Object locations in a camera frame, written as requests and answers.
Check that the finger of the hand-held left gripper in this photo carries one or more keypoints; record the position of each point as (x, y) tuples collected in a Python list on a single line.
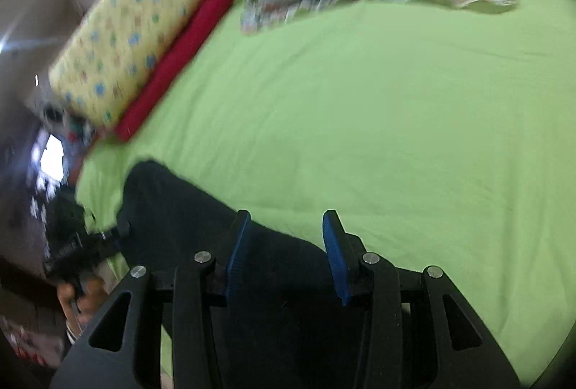
[(118, 238)]

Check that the yellow patterned pillow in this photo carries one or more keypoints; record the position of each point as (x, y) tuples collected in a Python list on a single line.
[(130, 29)]

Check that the bright window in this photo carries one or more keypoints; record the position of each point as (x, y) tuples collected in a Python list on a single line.
[(52, 156)]

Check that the person's left hand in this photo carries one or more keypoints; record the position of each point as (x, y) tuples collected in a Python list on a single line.
[(87, 297)]

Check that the black pants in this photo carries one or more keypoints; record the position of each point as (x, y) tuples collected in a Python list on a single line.
[(279, 326)]

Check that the red pillow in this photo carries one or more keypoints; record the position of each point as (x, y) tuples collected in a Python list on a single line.
[(175, 60)]

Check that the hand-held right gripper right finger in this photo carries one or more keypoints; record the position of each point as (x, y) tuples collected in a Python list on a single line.
[(335, 258)]

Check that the green bed sheet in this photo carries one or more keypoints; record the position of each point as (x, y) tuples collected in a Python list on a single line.
[(360, 123)]

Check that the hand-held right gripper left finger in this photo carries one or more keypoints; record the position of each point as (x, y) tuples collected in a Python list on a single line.
[(237, 256)]

